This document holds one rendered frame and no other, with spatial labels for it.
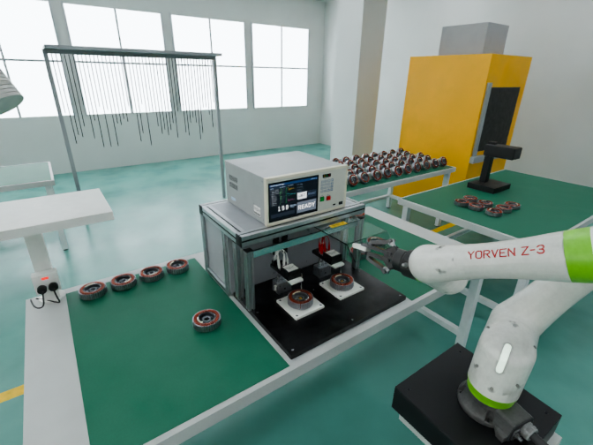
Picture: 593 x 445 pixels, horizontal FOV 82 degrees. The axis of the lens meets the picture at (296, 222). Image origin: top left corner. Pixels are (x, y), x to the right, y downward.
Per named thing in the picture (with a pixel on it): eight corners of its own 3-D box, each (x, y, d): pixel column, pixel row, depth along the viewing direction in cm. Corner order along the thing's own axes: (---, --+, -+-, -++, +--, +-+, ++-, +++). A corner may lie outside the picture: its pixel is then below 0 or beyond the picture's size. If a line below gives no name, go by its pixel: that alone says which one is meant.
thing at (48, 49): (232, 201, 497) (223, 53, 421) (87, 230, 398) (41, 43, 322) (218, 192, 534) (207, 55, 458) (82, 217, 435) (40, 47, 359)
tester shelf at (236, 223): (364, 213, 170) (365, 204, 169) (241, 247, 134) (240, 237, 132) (310, 190, 203) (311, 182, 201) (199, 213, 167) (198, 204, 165)
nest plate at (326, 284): (364, 290, 161) (364, 287, 161) (340, 300, 153) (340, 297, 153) (342, 275, 172) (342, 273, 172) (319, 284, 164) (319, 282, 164)
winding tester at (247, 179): (345, 207, 165) (348, 164, 157) (266, 227, 141) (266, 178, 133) (297, 186, 194) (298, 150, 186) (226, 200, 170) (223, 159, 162)
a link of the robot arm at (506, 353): (521, 380, 99) (544, 330, 91) (512, 420, 88) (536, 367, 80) (474, 358, 106) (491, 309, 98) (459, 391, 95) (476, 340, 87)
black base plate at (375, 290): (405, 299, 158) (406, 296, 157) (291, 359, 124) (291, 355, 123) (337, 258, 193) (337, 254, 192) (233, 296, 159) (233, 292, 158)
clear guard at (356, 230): (394, 247, 150) (396, 235, 148) (355, 262, 137) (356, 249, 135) (344, 222, 175) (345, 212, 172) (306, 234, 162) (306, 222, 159)
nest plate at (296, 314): (324, 307, 148) (324, 305, 148) (296, 320, 140) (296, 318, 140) (304, 290, 159) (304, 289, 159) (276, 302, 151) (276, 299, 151)
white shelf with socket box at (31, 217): (133, 309, 149) (112, 211, 131) (27, 343, 129) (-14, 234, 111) (117, 274, 175) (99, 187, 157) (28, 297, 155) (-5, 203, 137)
